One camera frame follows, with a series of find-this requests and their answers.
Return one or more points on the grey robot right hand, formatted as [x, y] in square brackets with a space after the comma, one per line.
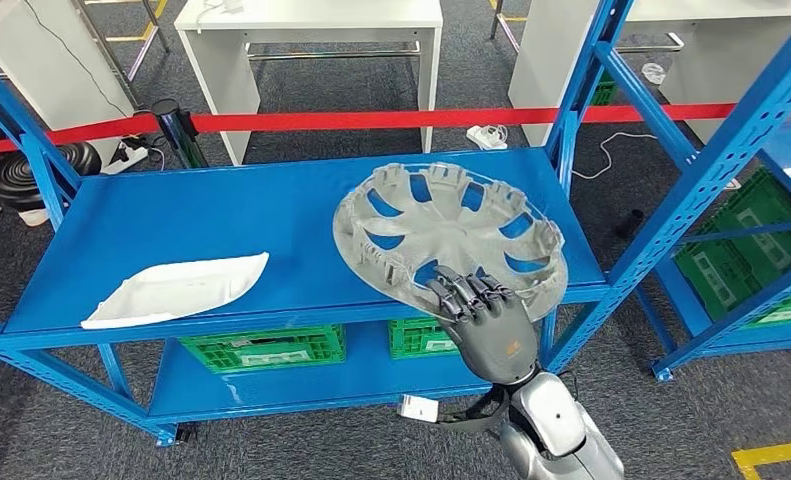
[494, 344]

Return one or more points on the grey plastic wheel cover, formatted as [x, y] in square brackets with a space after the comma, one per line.
[448, 225]

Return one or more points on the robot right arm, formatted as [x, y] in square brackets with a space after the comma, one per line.
[554, 424]

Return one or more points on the blue steel shelf rack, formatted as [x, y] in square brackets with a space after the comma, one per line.
[236, 218]
[782, 142]

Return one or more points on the white plastic tray part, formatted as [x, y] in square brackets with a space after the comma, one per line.
[173, 289]

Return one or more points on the small black cylinder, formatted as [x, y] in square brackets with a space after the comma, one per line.
[631, 225]

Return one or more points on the white power adapter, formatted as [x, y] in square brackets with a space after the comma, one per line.
[483, 138]

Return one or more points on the red barrier tape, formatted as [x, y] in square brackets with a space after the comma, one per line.
[368, 120]

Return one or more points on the white table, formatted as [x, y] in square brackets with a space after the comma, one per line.
[315, 13]
[541, 66]

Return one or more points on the clear plastic wrapper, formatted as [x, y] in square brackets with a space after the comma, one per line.
[653, 73]

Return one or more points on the white power strip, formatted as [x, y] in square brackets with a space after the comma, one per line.
[127, 159]

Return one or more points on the black ribbed round base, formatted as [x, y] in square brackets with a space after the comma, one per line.
[35, 177]

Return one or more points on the white cabinet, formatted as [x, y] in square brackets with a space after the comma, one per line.
[30, 79]

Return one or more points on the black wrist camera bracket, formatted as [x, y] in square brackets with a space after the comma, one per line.
[474, 417]

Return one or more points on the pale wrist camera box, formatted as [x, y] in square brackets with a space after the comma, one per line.
[418, 409]

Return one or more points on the black stanchion post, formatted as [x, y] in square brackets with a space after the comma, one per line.
[178, 132]

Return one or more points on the chrome steel frame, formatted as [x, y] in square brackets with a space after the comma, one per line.
[103, 50]

